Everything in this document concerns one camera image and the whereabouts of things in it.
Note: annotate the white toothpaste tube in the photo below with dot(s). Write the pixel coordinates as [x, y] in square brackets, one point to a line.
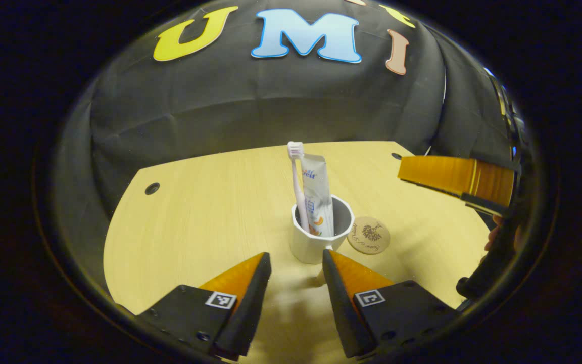
[316, 202]

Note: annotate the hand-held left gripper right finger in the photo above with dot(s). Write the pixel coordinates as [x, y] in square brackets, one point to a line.
[339, 303]

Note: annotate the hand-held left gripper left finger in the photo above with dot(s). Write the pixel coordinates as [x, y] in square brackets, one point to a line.
[250, 303]

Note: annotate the black backdrop cloth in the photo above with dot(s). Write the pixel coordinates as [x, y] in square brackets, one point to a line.
[271, 101]

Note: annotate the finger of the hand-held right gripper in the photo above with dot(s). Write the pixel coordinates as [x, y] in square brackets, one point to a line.
[447, 174]

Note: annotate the pink toothbrush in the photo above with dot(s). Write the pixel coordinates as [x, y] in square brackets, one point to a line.
[298, 192]

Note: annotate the round cork coaster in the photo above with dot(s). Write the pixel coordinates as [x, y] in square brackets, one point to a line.
[369, 235]

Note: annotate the wooden desktop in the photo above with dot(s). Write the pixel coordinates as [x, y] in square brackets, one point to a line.
[210, 212]

